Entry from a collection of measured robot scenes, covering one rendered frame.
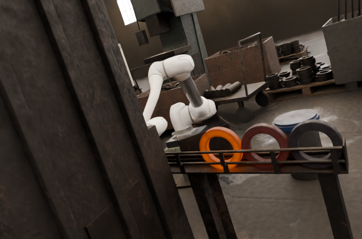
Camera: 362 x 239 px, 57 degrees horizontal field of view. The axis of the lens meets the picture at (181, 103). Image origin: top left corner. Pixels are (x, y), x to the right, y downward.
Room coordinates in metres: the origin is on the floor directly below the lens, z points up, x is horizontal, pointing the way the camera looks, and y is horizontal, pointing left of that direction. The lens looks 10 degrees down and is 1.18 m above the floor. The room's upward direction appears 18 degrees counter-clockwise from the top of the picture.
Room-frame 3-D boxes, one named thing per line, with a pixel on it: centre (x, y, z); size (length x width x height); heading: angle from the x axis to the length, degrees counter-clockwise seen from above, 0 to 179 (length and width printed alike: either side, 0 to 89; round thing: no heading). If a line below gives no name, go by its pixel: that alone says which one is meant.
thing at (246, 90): (4.37, -0.58, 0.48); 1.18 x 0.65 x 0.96; 49
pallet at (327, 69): (4.45, -1.80, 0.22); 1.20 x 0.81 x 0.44; 54
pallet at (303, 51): (7.56, -2.46, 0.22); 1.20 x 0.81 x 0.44; 59
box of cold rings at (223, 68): (5.73, -1.23, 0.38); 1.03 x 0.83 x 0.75; 62
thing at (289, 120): (2.25, -0.73, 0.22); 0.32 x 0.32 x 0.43
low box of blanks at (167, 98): (4.61, 0.09, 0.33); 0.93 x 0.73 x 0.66; 66
